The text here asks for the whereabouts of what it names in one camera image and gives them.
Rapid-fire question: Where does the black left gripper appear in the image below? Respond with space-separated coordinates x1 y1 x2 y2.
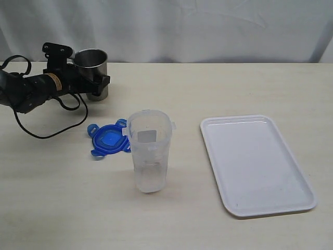
42 42 110 95

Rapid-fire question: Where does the stainless steel cup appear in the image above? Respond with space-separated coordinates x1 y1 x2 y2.
72 48 108 102

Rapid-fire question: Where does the blue container lid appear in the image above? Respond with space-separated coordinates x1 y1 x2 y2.
87 119 131 158

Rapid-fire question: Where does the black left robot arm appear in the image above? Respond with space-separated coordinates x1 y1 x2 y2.
1 42 110 114

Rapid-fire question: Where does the clear plastic container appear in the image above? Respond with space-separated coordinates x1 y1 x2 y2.
122 109 175 193

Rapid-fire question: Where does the white backdrop curtain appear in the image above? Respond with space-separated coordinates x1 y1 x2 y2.
1 1 332 63

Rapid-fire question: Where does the white plastic tray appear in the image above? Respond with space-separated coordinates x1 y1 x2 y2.
200 115 317 218

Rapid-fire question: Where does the black cable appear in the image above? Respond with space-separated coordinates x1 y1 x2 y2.
0 54 88 139

